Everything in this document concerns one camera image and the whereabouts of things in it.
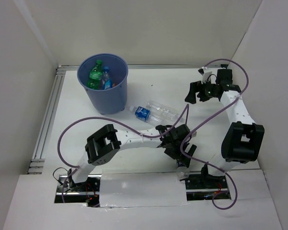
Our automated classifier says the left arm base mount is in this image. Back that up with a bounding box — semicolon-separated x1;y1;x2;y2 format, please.
53;174;101;207

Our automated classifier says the clear bottle white cap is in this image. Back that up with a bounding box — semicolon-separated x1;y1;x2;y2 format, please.
146;101;180;120

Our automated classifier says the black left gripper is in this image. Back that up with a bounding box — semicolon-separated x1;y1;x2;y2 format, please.
164;139;196;167

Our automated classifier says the white taped cover sheet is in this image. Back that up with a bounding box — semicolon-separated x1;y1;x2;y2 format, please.
99;171;188;208

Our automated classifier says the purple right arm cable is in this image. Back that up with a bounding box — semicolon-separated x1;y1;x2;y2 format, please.
180;58;250;210

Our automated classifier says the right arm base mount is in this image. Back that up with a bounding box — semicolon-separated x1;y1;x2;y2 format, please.
181;173;231;201

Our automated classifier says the blue plastic bin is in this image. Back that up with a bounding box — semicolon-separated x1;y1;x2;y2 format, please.
77;53;129;115

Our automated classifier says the green plastic bottle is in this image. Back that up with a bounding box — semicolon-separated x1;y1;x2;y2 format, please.
86;59;103;90

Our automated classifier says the crushed bottle blue label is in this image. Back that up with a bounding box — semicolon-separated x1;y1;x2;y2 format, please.
101;66;112;90

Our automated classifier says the blue label water bottle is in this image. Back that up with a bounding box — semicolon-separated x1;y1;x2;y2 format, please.
129;106;165;126

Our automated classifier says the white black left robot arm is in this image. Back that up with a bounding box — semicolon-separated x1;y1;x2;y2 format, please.
68;124;191;191

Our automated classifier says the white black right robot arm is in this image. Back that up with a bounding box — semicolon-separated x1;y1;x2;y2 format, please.
185;68;264;188

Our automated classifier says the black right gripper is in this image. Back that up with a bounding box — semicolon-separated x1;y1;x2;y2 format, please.
184;78;217;104

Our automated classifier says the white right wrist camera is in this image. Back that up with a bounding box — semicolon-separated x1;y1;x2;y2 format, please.
198;67;213;84

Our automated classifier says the small pepsi bottle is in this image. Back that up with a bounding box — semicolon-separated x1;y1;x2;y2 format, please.
176;161;190;180

